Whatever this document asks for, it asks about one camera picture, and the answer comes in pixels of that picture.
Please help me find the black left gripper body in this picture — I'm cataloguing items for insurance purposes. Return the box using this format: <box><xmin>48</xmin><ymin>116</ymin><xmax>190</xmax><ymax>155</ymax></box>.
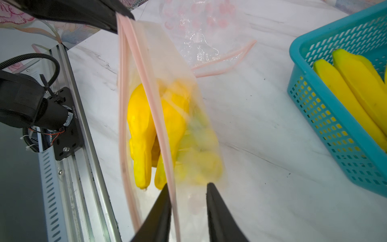
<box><xmin>12</xmin><ymin>0</ymin><xmax>135</xmax><ymax>33</ymax></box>

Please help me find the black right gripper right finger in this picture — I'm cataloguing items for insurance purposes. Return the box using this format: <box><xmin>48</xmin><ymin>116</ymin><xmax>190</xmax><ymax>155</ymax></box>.
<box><xmin>206</xmin><ymin>183</ymin><xmax>248</xmax><ymax>242</ymax></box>

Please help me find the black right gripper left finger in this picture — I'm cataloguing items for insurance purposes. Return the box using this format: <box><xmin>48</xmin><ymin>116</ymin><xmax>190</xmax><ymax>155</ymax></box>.
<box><xmin>131</xmin><ymin>185</ymin><xmax>172</xmax><ymax>242</ymax></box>

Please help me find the yellow banana bunch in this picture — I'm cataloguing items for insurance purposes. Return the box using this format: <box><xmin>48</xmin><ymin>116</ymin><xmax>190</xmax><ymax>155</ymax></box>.
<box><xmin>127</xmin><ymin>79</ymin><xmax>223</xmax><ymax>189</ymax></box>
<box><xmin>313</xmin><ymin>49</ymin><xmax>387</xmax><ymax>151</ymax></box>

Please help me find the pink dotted zip bag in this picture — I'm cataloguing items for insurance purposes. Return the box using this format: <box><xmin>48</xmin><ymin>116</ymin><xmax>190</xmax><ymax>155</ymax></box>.
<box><xmin>158</xmin><ymin>1</ymin><xmax>257</xmax><ymax>78</ymax></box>

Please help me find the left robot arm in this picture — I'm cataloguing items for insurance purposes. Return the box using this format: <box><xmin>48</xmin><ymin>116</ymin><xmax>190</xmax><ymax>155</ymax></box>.
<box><xmin>1</xmin><ymin>1</ymin><xmax>133</xmax><ymax>160</ymax></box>

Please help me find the teal plastic basket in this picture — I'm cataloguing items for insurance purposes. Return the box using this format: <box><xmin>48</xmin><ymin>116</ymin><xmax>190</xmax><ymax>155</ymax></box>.
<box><xmin>287</xmin><ymin>2</ymin><xmax>387</xmax><ymax>196</ymax></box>

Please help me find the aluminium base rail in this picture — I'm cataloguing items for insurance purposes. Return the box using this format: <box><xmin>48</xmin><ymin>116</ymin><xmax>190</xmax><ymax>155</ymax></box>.
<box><xmin>38</xmin><ymin>44</ymin><xmax>121</xmax><ymax>242</ymax></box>

